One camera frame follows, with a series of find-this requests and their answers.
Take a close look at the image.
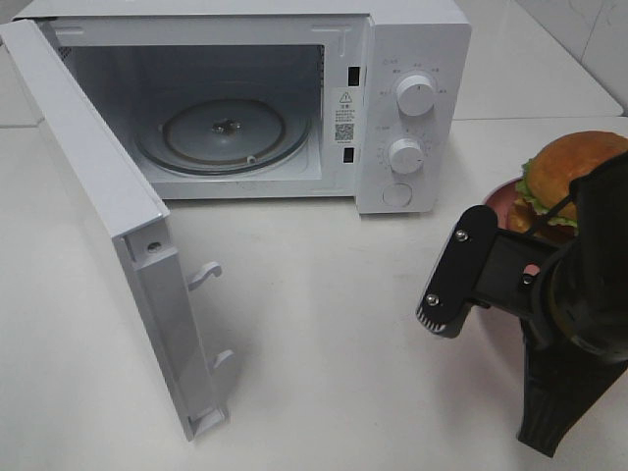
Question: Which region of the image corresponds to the white warning label sticker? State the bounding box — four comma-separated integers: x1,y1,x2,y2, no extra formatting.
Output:
332,87,359,144

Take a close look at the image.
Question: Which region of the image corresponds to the white microwave oven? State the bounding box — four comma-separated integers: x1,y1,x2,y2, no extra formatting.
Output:
9,1,471,214

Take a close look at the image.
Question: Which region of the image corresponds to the white upper power knob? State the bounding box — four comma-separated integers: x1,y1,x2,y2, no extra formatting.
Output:
394,71,436,117

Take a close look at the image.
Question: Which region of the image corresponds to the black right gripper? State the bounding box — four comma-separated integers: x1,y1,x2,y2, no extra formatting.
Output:
416,205,619,445

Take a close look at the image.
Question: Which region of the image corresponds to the pink round plate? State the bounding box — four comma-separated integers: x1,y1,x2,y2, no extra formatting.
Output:
474,180,628,393

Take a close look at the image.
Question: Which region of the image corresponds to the white round door button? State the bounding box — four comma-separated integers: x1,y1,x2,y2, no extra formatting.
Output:
382,183,412,208

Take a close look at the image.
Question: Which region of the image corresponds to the white microwave door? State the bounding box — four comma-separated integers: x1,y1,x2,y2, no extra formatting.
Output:
1,20,234,441

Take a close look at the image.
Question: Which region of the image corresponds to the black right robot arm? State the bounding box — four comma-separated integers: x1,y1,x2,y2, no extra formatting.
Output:
416,155,627,456

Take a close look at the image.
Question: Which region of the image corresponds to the white lower timer knob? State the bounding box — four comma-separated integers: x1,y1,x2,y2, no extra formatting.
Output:
388,138,425,175

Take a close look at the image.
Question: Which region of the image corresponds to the glass microwave turntable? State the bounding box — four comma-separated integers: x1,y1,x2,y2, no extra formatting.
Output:
135,97,312,177

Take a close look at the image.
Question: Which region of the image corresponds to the burger with lettuce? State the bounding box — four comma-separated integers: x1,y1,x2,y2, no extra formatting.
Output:
506,131,627,243

